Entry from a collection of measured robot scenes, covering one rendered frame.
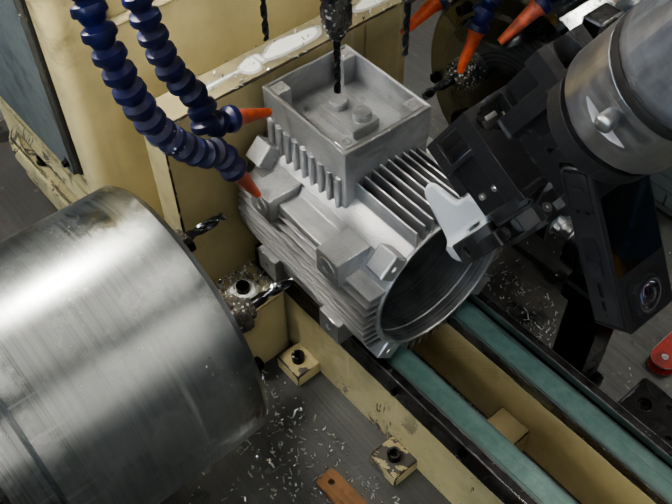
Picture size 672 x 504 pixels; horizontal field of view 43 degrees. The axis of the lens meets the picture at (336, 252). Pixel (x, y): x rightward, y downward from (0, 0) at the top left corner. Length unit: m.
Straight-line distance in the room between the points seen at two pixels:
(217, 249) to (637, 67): 0.59
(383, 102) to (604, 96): 0.42
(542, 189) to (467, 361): 0.44
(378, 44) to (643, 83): 0.53
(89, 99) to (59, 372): 0.34
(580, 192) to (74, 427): 0.36
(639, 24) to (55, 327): 0.42
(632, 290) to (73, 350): 0.37
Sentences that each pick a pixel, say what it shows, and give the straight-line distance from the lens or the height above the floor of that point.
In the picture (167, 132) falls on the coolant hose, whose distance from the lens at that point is 0.59.
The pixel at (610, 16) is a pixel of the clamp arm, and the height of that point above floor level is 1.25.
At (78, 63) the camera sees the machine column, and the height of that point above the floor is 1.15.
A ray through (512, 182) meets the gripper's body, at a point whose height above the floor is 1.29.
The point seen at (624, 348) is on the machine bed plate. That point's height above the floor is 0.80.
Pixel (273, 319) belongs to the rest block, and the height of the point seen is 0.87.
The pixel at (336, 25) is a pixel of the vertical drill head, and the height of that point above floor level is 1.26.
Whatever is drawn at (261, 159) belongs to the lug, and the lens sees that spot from 0.81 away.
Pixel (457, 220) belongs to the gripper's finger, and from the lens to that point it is 0.58.
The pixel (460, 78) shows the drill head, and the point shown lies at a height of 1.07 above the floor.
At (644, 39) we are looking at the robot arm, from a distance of 0.40.
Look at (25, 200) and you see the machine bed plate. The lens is 1.24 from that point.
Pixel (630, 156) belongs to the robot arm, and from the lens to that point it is 0.43.
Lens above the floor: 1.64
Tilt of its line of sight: 50 degrees down
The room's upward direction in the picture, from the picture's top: 1 degrees counter-clockwise
